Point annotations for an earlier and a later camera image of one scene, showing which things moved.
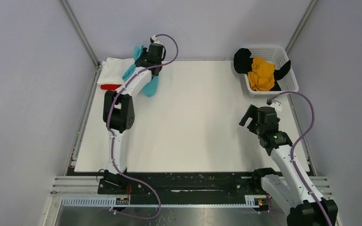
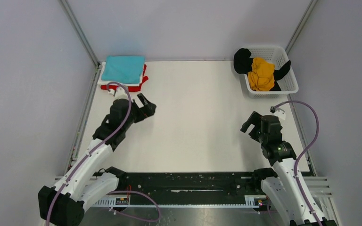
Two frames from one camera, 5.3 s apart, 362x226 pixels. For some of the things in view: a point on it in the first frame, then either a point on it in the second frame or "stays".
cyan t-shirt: (151, 87) -> (124, 69)
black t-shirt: (242, 62) stays
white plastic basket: (278, 56) stays
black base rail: (184, 183) stays
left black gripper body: (142, 56) -> (135, 108)
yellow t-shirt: (261, 76) stays
